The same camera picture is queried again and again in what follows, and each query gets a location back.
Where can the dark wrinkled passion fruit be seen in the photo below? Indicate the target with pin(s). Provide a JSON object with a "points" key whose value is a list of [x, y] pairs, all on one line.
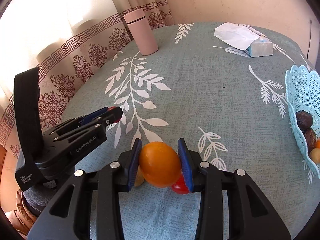
{"points": [[310, 140], [303, 120]]}

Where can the light blue tissue pack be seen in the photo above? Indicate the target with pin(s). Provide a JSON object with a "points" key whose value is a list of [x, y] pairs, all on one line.
{"points": [[260, 48]]}

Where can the small red tomato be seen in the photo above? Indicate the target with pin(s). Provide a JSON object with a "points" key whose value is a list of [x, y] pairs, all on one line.
{"points": [[178, 188]]}

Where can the beige patterned curtain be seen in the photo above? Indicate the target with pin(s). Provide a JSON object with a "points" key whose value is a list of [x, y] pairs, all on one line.
{"points": [[62, 55]]}

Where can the grey-green leaf print tablecloth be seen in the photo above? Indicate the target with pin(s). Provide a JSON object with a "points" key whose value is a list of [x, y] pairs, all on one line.
{"points": [[200, 105]]}

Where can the orange mandarin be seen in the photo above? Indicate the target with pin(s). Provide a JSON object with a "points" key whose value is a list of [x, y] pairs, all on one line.
{"points": [[318, 144]]}

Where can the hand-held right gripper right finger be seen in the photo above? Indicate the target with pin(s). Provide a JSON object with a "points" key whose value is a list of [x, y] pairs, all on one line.
{"points": [[186, 165]]}

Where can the light blue lace plastic basket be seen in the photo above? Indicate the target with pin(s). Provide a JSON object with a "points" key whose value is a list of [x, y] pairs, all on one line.
{"points": [[292, 100]]}

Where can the tan round fruit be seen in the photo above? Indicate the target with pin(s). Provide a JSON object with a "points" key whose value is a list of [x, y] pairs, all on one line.
{"points": [[315, 155], [138, 180]]}

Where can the red tomato with stem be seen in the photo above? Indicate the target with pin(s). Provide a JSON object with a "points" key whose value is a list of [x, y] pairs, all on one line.
{"points": [[111, 109]]}

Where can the smooth orange persimmon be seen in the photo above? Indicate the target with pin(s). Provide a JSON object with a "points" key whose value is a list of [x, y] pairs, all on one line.
{"points": [[160, 165]]}

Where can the pink thermos bottle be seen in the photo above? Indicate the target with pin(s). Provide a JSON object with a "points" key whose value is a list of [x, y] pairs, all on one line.
{"points": [[141, 32]]}

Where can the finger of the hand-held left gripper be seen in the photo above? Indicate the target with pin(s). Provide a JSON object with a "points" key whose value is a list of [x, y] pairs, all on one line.
{"points": [[110, 120], [93, 115]]}

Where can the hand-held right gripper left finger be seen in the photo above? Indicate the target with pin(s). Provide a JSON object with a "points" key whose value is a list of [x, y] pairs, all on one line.
{"points": [[133, 162]]}

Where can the brown wrinkled cloth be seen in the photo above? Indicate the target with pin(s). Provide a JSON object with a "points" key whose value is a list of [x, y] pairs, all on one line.
{"points": [[20, 217]]}

